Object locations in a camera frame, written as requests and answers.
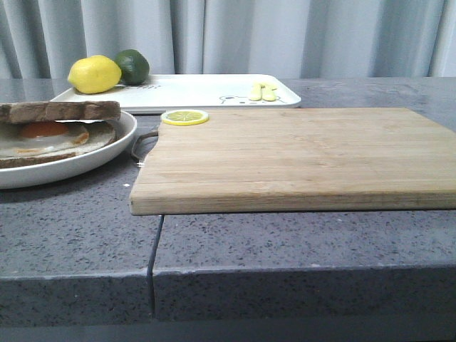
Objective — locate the white bread slice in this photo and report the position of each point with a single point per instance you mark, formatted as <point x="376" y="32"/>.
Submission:
<point x="30" y="112"/>

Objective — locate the white round plate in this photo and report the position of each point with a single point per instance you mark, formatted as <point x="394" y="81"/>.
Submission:
<point x="27" y="176"/>

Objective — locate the white bear-print tray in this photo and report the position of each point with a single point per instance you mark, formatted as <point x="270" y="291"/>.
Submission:
<point x="169" y="92"/>

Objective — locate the bottom bread slice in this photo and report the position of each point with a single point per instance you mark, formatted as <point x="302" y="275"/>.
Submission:
<point x="101" y="134"/>

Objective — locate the wooden cutting board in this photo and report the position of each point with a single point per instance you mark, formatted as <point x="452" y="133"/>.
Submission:
<point x="305" y="159"/>

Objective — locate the lemon slice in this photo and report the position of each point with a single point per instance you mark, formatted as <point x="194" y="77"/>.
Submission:
<point x="184" y="117"/>

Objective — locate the yellow plastic knife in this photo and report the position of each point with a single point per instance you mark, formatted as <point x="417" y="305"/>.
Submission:
<point x="267" y="91"/>

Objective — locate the green lime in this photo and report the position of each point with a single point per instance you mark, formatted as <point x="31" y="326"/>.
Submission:
<point x="134" y="66"/>

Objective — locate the yellow lemon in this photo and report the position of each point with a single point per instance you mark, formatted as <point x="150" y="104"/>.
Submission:
<point x="95" y="74"/>

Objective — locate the fried egg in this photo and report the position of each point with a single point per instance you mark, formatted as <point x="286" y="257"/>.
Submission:
<point x="39" y="138"/>

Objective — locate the grey curtain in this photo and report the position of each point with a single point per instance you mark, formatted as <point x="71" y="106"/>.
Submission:
<point x="286" y="39"/>

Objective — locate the metal cutting board handle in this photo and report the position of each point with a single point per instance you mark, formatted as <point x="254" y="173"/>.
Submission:
<point x="138" y="142"/>

